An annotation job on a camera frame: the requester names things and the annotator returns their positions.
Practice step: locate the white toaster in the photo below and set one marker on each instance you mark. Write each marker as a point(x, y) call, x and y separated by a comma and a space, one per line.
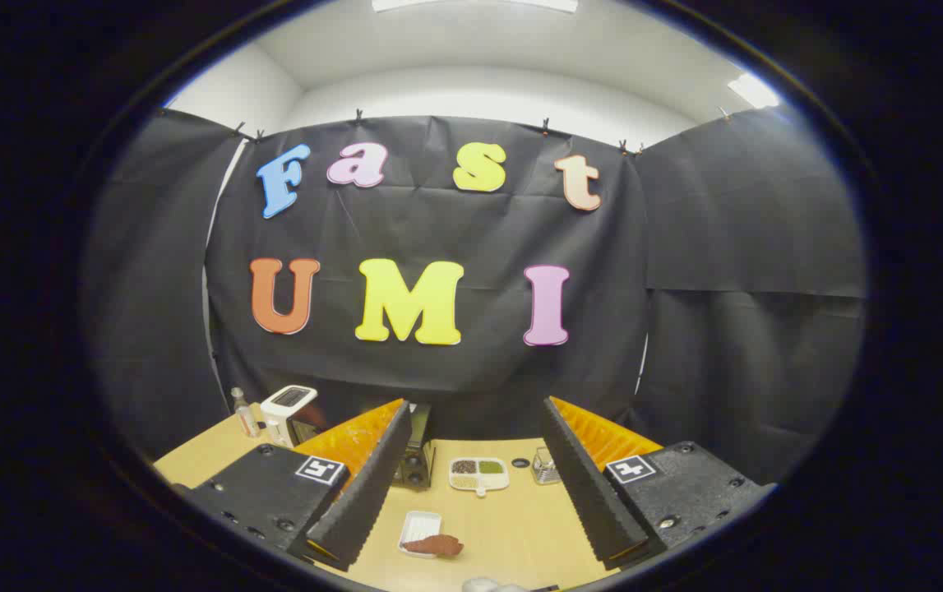
point(290, 399)

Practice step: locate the white divided seed dish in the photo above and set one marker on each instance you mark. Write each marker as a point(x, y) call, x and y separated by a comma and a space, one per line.
point(479, 477)

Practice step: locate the ceiling light panel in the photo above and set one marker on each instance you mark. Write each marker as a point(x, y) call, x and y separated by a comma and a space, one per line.
point(753, 90)

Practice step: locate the black backdrop cloth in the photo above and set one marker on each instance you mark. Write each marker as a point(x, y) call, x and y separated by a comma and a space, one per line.
point(438, 230)

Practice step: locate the brown steak piece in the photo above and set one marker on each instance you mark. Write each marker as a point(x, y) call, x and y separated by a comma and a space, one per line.
point(438, 544)

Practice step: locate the small clear bottle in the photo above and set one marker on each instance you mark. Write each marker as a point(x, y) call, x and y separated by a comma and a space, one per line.
point(246, 419)

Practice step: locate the white plastic tray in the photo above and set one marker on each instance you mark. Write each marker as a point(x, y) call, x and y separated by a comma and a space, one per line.
point(420, 523)

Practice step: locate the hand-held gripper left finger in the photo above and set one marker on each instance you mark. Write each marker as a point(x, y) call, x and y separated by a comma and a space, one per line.
point(372, 485)

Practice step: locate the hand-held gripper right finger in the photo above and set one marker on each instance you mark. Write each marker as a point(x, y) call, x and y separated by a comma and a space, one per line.
point(586, 485)

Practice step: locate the black toaster oven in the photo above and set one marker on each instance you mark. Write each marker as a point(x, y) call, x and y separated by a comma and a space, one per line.
point(415, 469)

